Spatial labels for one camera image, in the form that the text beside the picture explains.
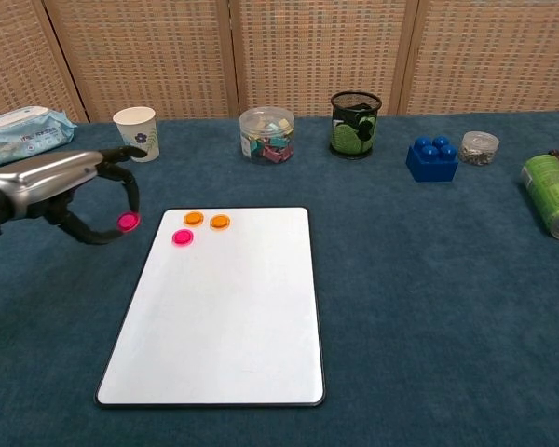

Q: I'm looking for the blue building block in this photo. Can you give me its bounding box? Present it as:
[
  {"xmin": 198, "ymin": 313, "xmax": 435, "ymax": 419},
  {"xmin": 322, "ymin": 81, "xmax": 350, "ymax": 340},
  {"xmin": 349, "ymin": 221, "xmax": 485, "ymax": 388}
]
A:
[{"xmin": 404, "ymin": 135, "xmax": 460, "ymax": 183}]

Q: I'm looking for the white paper cup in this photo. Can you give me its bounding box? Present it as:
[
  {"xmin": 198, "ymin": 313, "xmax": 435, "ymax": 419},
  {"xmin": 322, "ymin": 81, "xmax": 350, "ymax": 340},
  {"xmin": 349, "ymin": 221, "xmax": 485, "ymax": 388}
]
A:
[{"xmin": 112, "ymin": 106, "xmax": 161, "ymax": 163}]

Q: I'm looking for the white magnetic board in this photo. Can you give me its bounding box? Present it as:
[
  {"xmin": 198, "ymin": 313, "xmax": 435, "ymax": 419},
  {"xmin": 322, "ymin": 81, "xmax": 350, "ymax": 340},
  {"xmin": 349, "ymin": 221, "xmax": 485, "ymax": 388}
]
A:
[{"xmin": 94, "ymin": 207, "xmax": 325, "ymax": 410}]

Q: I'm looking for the light blue wet wipes pack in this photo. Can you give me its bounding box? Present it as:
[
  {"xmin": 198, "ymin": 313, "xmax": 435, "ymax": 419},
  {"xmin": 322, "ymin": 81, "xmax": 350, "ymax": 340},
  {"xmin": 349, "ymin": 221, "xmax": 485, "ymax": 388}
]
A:
[{"xmin": 0, "ymin": 105, "xmax": 78, "ymax": 168}]

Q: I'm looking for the black mesh pen holder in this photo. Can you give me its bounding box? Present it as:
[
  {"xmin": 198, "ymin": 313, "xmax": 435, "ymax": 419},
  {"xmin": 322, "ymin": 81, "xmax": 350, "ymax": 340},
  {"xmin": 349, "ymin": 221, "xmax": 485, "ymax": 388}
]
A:
[{"xmin": 329, "ymin": 90, "xmax": 383, "ymax": 161}]

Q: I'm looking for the pink round magnet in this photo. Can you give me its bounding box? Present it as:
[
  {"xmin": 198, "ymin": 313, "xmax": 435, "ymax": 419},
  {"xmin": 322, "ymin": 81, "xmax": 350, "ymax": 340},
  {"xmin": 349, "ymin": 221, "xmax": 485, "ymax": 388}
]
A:
[
  {"xmin": 171, "ymin": 228, "xmax": 196, "ymax": 248},
  {"xmin": 116, "ymin": 211, "xmax": 142, "ymax": 233}
]

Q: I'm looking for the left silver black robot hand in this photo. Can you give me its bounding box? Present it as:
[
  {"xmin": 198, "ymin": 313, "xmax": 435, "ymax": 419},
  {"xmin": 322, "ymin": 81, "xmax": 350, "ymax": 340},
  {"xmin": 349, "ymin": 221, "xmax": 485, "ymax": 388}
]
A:
[{"xmin": 0, "ymin": 145, "xmax": 148, "ymax": 246}]

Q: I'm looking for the woven bamboo folding screen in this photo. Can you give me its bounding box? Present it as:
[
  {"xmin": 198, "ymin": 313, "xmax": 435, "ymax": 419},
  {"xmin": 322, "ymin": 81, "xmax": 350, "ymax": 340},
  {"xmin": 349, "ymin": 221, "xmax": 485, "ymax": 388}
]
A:
[{"xmin": 0, "ymin": 0, "xmax": 559, "ymax": 124}]

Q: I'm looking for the green drink can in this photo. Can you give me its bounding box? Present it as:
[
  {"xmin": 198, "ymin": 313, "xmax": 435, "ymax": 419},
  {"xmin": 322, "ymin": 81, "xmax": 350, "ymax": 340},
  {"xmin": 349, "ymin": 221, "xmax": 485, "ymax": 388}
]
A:
[{"xmin": 520, "ymin": 154, "xmax": 559, "ymax": 241}]

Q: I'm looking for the blue felt table mat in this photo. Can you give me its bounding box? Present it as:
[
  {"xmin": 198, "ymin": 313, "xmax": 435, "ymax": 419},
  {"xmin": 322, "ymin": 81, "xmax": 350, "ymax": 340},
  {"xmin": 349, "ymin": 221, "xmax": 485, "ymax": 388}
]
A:
[{"xmin": 0, "ymin": 110, "xmax": 559, "ymax": 447}]

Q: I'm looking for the small clear jar of pins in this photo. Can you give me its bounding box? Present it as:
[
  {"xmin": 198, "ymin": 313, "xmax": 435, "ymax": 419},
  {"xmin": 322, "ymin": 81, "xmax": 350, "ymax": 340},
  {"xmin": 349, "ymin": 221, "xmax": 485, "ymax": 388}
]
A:
[{"xmin": 457, "ymin": 130, "xmax": 501, "ymax": 167}]

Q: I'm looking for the clear jar of binder clips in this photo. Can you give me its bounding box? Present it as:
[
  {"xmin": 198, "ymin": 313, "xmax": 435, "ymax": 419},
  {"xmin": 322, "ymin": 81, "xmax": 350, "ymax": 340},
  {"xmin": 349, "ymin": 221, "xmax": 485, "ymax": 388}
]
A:
[{"xmin": 239, "ymin": 106, "xmax": 295, "ymax": 165}]

